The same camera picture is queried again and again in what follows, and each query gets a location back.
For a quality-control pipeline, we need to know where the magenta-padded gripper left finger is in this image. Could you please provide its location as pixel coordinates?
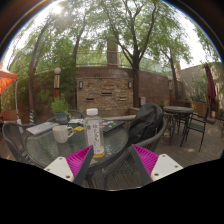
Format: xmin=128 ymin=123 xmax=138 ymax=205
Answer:
xmin=44 ymin=143 xmax=95 ymax=187

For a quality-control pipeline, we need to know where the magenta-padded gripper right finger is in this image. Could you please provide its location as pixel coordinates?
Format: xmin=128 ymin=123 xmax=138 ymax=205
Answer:
xmin=128 ymin=143 xmax=184 ymax=186

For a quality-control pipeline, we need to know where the clear plastic drink bottle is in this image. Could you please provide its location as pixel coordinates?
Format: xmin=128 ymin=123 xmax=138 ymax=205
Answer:
xmin=83 ymin=107 xmax=106 ymax=159

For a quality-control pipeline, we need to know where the grey wicker chair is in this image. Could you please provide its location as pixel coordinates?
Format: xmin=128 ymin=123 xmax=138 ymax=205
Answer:
xmin=101 ymin=116 xmax=168 ymax=190
xmin=1 ymin=121 xmax=46 ymax=168
xmin=46 ymin=109 xmax=86 ymax=124

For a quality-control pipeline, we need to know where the white ribbed mug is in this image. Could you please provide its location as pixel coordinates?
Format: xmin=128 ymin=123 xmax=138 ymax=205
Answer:
xmin=52 ymin=124 xmax=75 ymax=144

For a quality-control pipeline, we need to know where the black backpack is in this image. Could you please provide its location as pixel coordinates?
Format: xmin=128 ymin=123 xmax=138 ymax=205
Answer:
xmin=126 ymin=102 xmax=164 ymax=145

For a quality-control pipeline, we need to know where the white printed booklet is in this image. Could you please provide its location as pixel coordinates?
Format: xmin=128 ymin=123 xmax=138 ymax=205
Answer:
xmin=67 ymin=118 xmax=85 ymax=125

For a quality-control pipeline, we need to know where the black metal chair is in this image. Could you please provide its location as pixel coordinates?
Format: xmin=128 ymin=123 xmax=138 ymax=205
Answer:
xmin=179 ymin=107 xmax=211 ymax=153
xmin=163 ymin=111 xmax=178 ymax=140

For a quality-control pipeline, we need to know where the dark laptop with stickers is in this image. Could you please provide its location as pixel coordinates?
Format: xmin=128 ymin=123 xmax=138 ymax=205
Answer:
xmin=99 ymin=119 xmax=127 ymax=134

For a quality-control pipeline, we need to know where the potted plant in teal pot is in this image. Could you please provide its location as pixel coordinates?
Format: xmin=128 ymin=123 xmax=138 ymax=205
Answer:
xmin=50 ymin=94 xmax=71 ymax=125

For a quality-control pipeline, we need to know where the round dark patio table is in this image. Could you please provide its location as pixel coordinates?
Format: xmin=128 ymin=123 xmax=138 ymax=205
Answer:
xmin=163 ymin=105 xmax=195 ymax=146

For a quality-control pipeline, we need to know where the blue yellow striped bollard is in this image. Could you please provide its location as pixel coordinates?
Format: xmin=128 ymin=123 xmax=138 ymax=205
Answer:
xmin=28 ymin=109 xmax=36 ymax=125

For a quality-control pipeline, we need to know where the large forked tree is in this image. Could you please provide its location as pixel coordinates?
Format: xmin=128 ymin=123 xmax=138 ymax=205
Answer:
xmin=96 ymin=0 xmax=188 ymax=108

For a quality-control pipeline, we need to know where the closed maroon patio umbrella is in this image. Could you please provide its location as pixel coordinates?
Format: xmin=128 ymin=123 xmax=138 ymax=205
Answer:
xmin=204 ymin=62 xmax=217 ymax=118

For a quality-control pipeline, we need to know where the orange canopy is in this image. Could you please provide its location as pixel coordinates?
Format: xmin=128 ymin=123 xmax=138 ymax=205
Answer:
xmin=0 ymin=69 xmax=18 ymax=96

